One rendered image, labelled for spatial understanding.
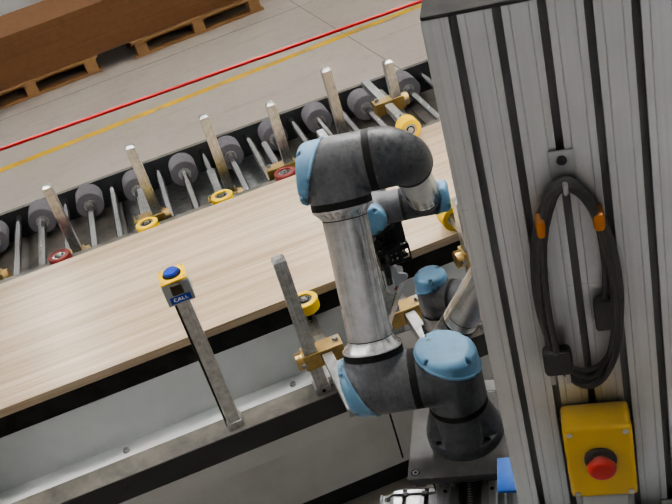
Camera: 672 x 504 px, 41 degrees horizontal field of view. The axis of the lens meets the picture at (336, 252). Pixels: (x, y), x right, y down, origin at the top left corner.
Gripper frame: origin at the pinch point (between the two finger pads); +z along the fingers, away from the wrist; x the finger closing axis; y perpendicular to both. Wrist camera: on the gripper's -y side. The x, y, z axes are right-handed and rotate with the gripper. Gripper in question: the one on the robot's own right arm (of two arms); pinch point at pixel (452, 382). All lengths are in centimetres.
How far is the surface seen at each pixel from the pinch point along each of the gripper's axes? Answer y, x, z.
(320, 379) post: -29.4, -28.9, 7.8
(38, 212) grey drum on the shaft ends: -180, -105, -2
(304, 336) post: -29.4, -29.2, -7.9
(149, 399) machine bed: -51, -77, 9
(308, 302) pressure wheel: -43, -24, -8
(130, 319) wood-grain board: -70, -74, -7
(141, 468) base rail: -28, -83, 13
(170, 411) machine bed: -51, -73, 16
